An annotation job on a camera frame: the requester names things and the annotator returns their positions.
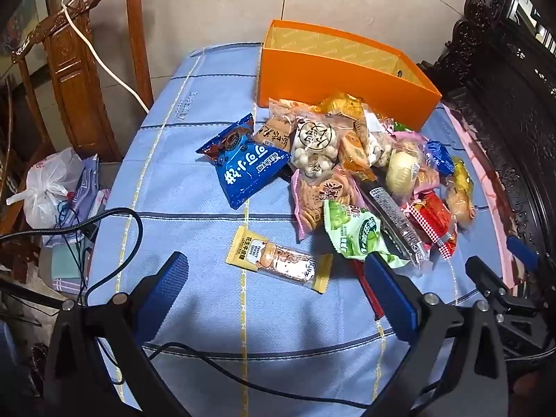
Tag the blue striped cloth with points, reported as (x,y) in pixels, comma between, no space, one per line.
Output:
(84,182)

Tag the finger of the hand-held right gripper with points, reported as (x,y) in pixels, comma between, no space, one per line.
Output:
(521,249)
(486,276)

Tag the red snack bar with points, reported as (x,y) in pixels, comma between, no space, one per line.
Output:
(365,282)

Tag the brown carved wooden chair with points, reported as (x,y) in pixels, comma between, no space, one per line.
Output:
(74,82)

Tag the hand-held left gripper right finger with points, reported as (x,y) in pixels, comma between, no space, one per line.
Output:
(391,299)

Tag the blue striped tablecloth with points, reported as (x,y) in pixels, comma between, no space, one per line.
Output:
(195,226)

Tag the clear long plastic packet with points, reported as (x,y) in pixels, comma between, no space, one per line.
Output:
(393,217)

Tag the green gummy packet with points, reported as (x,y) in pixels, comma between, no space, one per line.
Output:
(360,234)

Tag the blue snack packet brown top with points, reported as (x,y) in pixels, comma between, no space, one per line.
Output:
(243,169)

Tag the dark carved wooden furniture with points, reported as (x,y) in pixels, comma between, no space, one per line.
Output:
(499,74)

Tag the yellow nougat bar packet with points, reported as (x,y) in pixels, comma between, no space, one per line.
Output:
(278,260)

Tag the pale round bun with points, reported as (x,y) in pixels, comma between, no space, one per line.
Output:
(402,173)

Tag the pink cloth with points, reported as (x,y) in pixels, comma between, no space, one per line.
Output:
(486,191)

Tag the red checkered snack packet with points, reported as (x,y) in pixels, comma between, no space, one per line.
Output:
(434,219)

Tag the white plastic bag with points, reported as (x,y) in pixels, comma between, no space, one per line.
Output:
(43,182)

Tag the brown bun clear packet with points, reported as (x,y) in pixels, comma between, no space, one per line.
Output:
(460,204)

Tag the orange cardboard box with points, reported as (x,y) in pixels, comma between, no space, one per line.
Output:
(339,82)

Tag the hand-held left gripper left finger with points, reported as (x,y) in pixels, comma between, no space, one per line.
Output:
(167,295)

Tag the plain blue snack packet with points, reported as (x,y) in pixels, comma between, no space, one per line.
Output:
(441,156)

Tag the brown cracker packet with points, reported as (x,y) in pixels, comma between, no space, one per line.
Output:
(273,132)

